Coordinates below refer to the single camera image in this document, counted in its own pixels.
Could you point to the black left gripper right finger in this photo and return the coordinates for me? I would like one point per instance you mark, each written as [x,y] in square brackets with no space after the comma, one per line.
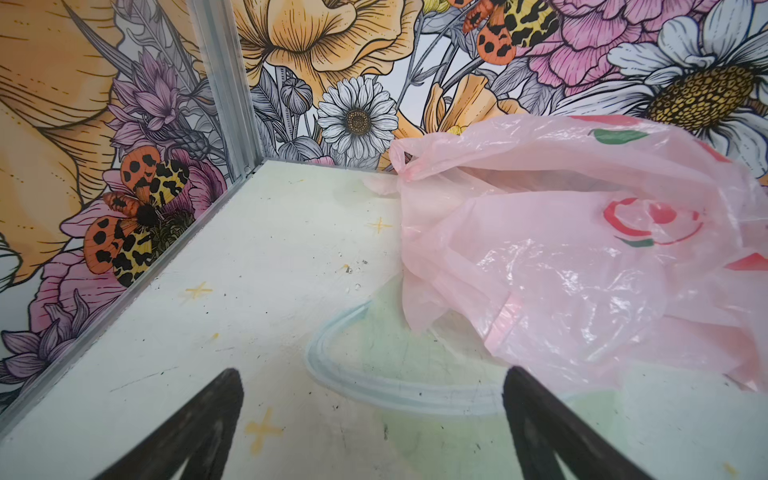
[546,433]

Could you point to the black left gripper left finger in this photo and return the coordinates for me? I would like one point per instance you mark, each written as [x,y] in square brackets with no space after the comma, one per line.
[193,443]

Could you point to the left aluminium corner post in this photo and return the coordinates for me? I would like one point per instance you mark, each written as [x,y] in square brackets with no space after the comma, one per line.
[215,27]

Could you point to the pink plastic bag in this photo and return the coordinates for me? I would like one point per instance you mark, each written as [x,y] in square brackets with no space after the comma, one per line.
[577,247]

